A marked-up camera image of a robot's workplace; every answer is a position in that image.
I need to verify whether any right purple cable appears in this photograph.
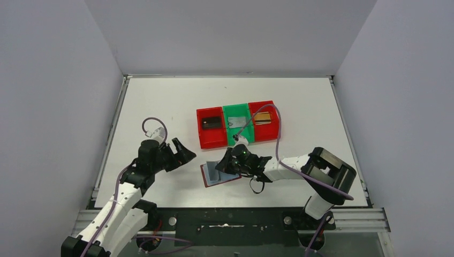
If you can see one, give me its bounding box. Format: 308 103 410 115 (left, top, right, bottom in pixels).
232 103 354 201

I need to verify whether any red leather card holder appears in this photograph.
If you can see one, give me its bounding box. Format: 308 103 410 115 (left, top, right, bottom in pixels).
200 161 241 187

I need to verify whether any purple cable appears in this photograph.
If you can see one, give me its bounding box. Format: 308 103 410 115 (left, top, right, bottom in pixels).
79 117 168 257
232 103 354 201

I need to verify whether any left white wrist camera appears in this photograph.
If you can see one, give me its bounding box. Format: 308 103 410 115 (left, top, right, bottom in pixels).
146 127 167 143

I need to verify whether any silver credit card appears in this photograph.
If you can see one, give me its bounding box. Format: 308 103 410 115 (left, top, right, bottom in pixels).
228 116 247 129

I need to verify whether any red plastic bin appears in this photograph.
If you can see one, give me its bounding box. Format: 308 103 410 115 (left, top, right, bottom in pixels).
196 107 228 149
248 100 279 142

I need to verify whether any left red plastic bin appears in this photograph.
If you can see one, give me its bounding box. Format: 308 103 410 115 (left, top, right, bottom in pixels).
196 107 228 149

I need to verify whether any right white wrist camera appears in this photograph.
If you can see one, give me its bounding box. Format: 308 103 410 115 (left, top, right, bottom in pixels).
234 135 249 146

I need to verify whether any green plastic bin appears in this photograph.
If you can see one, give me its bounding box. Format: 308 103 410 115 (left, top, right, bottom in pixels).
222 103 255 146

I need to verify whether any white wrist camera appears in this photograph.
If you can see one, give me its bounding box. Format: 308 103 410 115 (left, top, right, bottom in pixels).
234 135 249 146
146 127 167 143

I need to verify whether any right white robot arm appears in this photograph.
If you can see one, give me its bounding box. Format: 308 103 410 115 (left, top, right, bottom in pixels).
215 143 357 229

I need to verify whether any right red plastic bin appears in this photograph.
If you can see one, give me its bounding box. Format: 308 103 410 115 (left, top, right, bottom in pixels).
248 100 279 142

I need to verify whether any black credit card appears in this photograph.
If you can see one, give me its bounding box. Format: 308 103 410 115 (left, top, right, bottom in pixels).
201 116 222 130

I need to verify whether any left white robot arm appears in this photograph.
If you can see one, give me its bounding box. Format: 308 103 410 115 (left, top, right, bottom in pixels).
60 138 196 256

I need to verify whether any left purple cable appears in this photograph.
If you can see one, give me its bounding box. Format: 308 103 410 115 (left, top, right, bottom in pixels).
79 117 168 257

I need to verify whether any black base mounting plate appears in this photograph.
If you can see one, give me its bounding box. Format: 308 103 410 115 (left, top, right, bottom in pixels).
136 207 336 249

